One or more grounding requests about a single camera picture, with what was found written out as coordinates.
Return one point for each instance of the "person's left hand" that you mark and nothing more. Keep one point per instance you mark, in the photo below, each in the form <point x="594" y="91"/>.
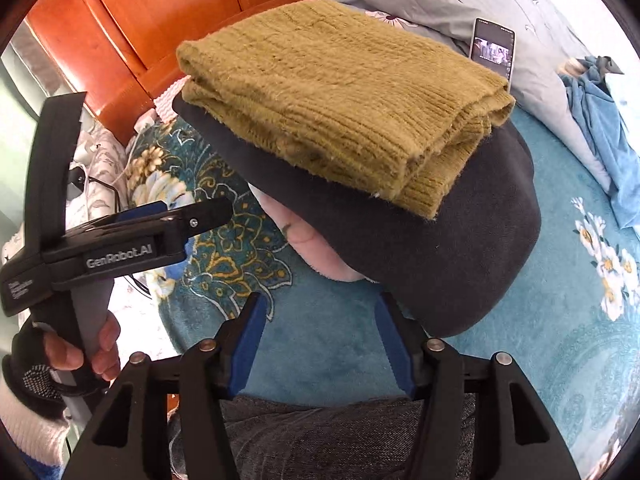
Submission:
<point x="55" y="357"/>

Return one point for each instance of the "person's grey jeans legs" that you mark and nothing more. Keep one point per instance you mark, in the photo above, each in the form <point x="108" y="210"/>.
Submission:
<point x="325" y="440"/>

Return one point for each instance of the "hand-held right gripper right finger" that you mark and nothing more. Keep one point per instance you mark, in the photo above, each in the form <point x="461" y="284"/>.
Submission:
<point x="394" y="347"/>

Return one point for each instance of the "pale pink folded garment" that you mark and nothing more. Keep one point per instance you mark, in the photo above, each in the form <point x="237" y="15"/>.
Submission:
<point x="320" y="250"/>

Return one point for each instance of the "dark grey garment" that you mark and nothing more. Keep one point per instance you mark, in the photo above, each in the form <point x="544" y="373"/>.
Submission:
<point x="475" y="260"/>

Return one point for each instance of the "white bed sheet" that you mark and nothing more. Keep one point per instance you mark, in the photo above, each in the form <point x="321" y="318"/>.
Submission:
<point x="565" y="5"/>

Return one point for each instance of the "olive green knitted sweater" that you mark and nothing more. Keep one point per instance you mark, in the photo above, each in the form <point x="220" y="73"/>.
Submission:
<point x="325" y="85"/>

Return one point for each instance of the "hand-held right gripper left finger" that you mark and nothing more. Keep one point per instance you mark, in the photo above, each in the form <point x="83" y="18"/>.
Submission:
<point x="249" y="345"/>

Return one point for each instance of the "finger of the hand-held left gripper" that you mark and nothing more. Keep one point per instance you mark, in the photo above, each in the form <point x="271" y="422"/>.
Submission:
<point x="200" y="220"/>

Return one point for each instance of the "white knitted cloth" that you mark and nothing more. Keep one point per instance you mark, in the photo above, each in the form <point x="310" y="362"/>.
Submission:
<point x="167" y="97"/>

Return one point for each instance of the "orange wooden headboard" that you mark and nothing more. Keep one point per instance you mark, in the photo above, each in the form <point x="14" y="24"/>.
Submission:
<point x="150" y="20"/>

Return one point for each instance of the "white floral cloth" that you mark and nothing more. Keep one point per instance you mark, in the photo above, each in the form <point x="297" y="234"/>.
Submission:
<point x="100" y="160"/>

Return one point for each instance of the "blue crumpled garment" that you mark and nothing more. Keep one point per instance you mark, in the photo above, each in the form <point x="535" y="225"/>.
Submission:
<point x="600" y="125"/>

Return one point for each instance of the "smartphone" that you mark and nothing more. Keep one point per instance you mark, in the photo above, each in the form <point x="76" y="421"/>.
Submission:
<point x="492" y="45"/>

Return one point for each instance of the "teal floral blanket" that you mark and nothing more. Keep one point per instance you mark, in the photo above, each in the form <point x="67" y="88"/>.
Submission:
<point x="325" y="350"/>

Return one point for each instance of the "person's left forearm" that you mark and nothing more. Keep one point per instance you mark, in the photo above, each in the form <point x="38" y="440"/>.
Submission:
<point x="25" y="435"/>

